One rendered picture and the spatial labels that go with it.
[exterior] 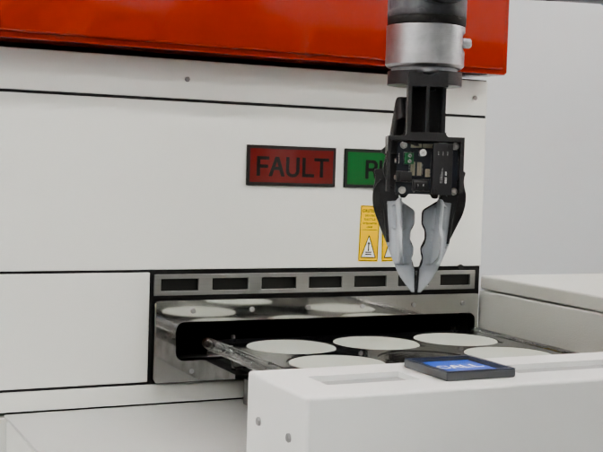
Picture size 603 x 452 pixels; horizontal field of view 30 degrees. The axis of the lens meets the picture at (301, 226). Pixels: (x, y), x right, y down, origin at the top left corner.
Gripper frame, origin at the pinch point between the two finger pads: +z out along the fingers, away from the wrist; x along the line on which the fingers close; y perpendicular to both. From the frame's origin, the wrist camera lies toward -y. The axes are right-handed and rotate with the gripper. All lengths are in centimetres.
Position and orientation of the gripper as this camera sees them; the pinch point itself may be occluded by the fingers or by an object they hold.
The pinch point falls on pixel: (415, 278)
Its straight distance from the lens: 111.6
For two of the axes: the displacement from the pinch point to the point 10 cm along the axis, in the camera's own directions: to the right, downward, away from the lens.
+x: 10.0, 0.3, -0.3
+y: -0.3, 0.5, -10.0
